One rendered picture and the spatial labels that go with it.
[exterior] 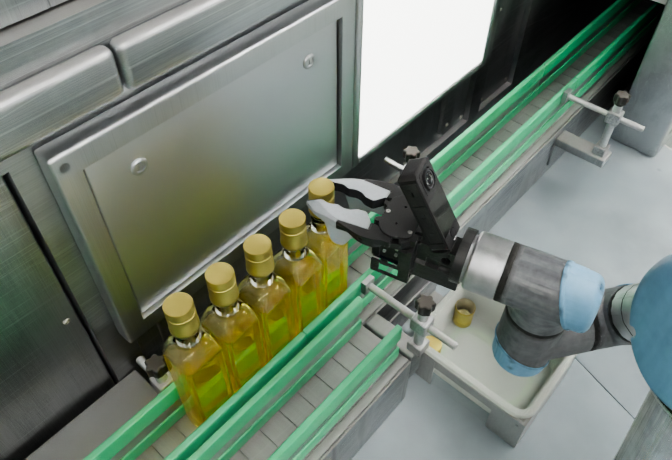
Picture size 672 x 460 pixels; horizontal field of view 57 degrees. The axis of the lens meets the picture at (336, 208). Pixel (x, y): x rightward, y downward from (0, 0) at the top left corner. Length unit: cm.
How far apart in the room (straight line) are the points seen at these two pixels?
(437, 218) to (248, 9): 33
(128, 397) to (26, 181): 41
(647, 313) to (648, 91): 109
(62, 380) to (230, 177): 36
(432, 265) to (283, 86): 31
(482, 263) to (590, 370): 50
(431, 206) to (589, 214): 76
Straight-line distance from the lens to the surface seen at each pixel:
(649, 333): 51
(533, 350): 82
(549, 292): 74
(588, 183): 151
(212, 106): 78
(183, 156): 79
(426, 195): 71
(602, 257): 137
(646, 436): 60
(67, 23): 66
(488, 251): 75
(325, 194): 79
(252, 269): 77
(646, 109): 158
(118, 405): 100
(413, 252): 76
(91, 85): 67
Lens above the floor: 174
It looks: 47 degrees down
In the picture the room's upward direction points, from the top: straight up
